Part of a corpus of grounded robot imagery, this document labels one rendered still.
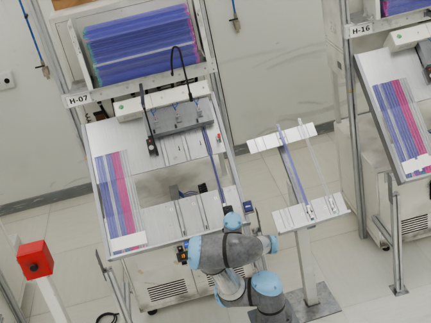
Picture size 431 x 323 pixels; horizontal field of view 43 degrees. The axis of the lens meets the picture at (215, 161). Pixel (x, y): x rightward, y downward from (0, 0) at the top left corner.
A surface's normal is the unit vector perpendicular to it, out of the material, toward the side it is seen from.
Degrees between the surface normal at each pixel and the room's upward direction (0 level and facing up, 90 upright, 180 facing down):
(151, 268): 90
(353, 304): 0
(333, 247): 0
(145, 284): 90
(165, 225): 42
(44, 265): 90
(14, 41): 90
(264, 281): 7
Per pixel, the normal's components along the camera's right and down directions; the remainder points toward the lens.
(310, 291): 0.22, 0.44
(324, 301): -0.19, -0.85
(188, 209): -0.04, -0.32
